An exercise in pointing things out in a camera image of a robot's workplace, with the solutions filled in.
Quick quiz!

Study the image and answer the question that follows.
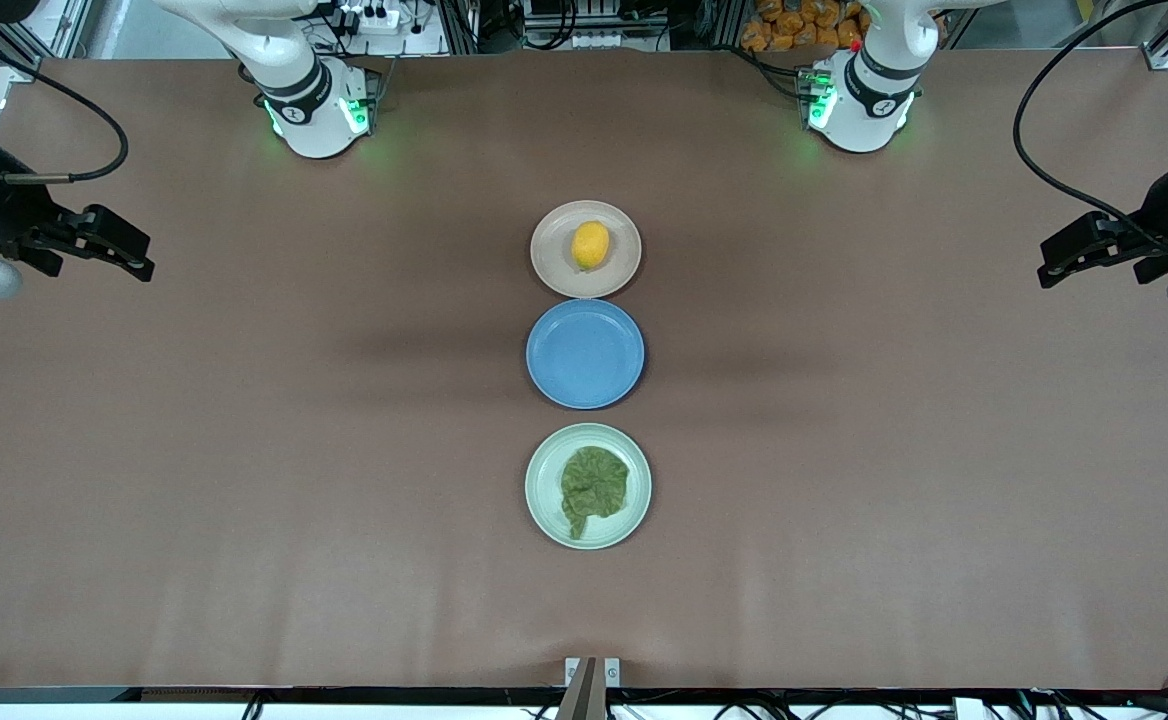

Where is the yellow lemon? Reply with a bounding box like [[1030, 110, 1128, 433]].
[[571, 221, 612, 272]]

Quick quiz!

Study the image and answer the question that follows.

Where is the green lettuce leaf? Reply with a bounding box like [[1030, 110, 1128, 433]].
[[560, 446, 631, 541]]

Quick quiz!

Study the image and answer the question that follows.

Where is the white power strip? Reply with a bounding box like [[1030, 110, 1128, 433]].
[[332, 5, 403, 34]]

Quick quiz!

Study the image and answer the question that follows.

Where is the bag of orange items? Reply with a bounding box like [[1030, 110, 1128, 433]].
[[741, 0, 867, 53]]

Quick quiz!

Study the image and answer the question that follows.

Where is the beige round plate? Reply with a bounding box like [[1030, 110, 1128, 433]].
[[530, 200, 643, 300]]

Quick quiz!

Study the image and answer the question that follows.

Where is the blue round plate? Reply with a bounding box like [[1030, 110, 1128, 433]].
[[526, 298, 646, 410]]

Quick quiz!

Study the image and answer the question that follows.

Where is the pale green round plate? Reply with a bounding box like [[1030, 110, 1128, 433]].
[[525, 423, 653, 551]]

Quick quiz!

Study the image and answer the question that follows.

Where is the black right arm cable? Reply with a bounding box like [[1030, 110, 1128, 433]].
[[0, 20, 130, 184]]

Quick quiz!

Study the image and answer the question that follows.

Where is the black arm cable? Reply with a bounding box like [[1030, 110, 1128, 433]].
[[0, 20, 130, 184], [1012, 0, 1168, 246]]

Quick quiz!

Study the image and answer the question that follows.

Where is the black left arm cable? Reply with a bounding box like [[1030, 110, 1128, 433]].
[[1012, 0, 1168, 246]]

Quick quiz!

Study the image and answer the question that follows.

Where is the small metal table bracket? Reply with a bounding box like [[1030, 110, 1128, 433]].
[[564, 657, 622, 691]]

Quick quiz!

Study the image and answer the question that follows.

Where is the grey camera stand post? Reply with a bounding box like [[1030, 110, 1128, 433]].
[[554, 657, 607, 720]]

